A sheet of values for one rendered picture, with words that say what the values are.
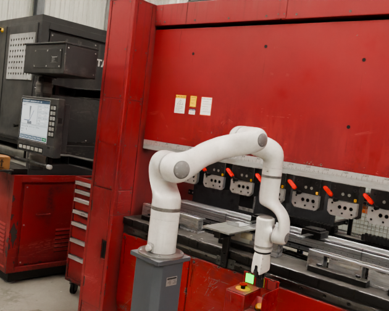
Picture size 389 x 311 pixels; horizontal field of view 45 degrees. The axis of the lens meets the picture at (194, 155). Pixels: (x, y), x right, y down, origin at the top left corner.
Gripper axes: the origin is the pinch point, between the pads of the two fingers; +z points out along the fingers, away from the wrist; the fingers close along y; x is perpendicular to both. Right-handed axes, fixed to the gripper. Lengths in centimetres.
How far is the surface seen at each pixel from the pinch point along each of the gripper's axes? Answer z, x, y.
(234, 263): 5.4, -30.3, -25.2
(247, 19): -129, -48, -46
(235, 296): 8.2, -9.3, 5.5
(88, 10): -234, -681, -450
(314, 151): -60, 3, -41
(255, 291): 7.4, -4.7, -5.0
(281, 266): -0.8, -1.6, -24.8
